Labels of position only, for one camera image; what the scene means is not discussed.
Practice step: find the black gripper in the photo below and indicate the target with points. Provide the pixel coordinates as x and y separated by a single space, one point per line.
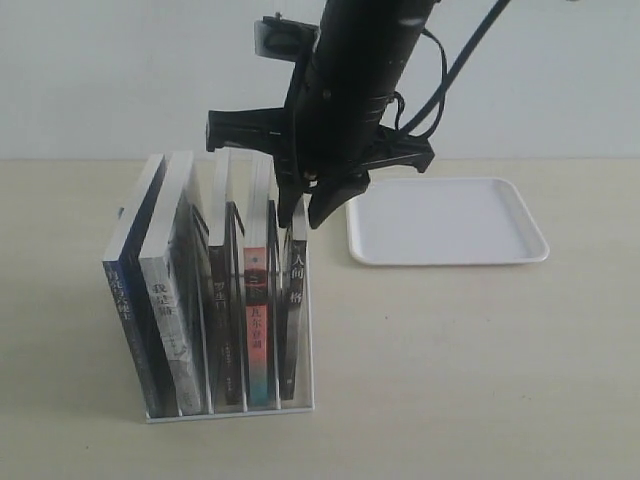
328 130

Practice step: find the blue book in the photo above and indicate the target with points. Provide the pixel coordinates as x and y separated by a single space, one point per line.
129 292

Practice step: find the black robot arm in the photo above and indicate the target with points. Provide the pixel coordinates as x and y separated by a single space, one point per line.
368 25

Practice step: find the red teal book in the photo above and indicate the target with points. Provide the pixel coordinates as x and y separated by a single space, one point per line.
256 278

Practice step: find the black book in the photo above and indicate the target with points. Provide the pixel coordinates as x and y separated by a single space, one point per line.
295 250

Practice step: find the dark brown book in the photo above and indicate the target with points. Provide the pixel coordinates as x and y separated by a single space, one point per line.
219 251

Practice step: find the grey white book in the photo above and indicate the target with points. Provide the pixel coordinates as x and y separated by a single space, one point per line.
168 262

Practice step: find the clear acrylic book rack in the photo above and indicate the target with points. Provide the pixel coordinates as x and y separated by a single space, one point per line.
211 295

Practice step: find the white plastic tray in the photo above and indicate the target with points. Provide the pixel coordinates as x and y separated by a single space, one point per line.
477 221

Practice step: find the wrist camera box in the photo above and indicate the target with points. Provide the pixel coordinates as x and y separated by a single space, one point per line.
282 39

